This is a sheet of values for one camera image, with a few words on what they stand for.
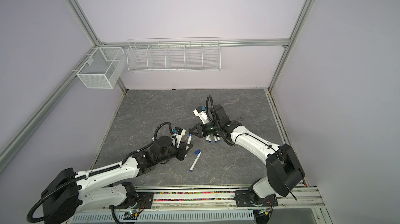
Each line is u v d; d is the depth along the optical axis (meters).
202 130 0.70
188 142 0.77
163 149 0.60
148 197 0.76
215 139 0.94
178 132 0.69
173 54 1.02
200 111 0.73
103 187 0.49
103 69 0.97
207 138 0.94
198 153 0.89
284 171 0.43
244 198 0.73
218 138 0.94
